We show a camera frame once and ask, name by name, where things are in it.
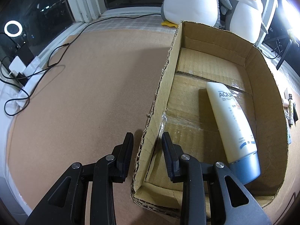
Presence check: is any brown cardboard box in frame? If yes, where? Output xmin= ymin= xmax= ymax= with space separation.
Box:
xmin=131 ymin=22 xmax=288 ymax=221

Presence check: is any white sunscreen tube blue cap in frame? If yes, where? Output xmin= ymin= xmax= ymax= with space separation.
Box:
xmin=206 ymin=82 xmax=260 ymax=184

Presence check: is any white power strip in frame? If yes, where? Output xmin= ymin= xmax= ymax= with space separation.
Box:
xmin=9 ymin=56 xmax=43 ymax=95

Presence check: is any large grey white penguin plush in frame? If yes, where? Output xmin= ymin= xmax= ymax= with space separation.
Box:
xmin=161 ymin=0 xmax=232 ymax=28

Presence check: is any small grey white penguin plush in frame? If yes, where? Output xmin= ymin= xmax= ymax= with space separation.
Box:
xmin=225 ymin=0 xmax=263 ymax=44

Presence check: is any black tripod stand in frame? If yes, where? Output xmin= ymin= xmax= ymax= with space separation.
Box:
xmin=263 ymin=35 xmax=299 ymax=74

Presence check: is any black cable on floor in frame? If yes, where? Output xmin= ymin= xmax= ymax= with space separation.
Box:
xmin=0 ymin=14 xmax=162 ymax=117

